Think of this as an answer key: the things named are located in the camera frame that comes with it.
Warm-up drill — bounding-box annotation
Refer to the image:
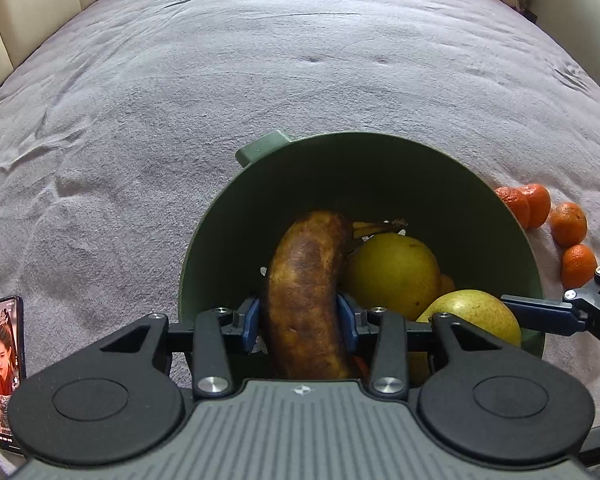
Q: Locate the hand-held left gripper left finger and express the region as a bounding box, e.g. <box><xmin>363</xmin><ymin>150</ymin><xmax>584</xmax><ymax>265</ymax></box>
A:
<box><xmin>97</xmin><ymin>297</ymin><xmax>262</xmax><ymax>402</ymax></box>

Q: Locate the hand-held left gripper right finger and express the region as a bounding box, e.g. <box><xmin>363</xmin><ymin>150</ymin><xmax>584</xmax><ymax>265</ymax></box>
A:
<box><xmin>336</xmin><ymin>294</ymin><xmax>503</xmax><ymax>402</ymax></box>

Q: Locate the brown overripe banana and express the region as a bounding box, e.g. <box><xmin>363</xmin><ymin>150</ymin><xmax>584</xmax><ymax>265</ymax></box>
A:
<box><xmin>262</xmin><ymin>210</ymin><xmax>408</xmax><ymax>380</ymax></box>

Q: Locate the small yellow-green apple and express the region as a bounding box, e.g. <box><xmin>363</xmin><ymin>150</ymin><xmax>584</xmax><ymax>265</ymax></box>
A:
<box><xmin>407</xmin><ymin>290</ymin><xmax>522</xmax><ymax>386</ymax></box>

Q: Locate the yellow-green pear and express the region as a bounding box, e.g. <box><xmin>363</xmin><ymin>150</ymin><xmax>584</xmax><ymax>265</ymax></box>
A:
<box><xmin>342</xmin><ymin>234</ymin><xmax>442</xmax><ymax>321</ymax></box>

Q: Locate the green colander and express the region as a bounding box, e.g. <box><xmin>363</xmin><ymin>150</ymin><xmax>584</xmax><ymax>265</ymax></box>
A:
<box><xmin>179</xmin><ymin>130</ymin><xmax>545</xmax><ymax>396</ymax></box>

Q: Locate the black smartphone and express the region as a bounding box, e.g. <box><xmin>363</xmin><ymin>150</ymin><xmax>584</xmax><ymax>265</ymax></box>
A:
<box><xmin>0</xmin><ymin>296</ymin><xmax>28</xmax><ymax>456</ymax></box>

